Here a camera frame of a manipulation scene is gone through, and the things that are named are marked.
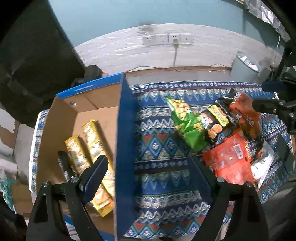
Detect long yellow cracker pack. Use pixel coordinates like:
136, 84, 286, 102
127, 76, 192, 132
82, 120, 115, 210

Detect black yellow snack bag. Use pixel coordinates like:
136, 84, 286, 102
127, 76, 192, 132
57, 151, 78, 182

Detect red orange snack bag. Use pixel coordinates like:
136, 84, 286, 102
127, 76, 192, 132
202, 128, 254, 185

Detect light blue trash bin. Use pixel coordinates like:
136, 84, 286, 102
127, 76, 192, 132
229, 51, 262, 83

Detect white silver snack bag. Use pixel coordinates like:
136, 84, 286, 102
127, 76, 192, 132
251, 140, 275, 190

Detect orange chip bag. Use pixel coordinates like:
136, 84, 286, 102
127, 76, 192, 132
218, 88, 263, 162

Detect patterned blue tablecloth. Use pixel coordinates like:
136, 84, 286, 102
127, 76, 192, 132
28, 79, 293, 241

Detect black orange biscuit bag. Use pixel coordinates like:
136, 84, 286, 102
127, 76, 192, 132
200, 100, 238, 147

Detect green pea snack bag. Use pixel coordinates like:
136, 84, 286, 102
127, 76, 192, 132
166, 98, 207, 152

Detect blue cardboard box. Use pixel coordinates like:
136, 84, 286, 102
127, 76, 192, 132
32, 73, 137, 240

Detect black device on box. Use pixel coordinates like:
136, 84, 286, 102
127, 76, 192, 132
71, 65, 103, 87

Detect dark hanging clothes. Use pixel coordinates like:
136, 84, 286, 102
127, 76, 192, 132
1, 1, 85, 127

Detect grey power cable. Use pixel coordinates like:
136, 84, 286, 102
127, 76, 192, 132
172, 39, 181, 72

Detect white wall socket strip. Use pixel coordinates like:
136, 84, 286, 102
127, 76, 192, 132
142, 33, 193, 46

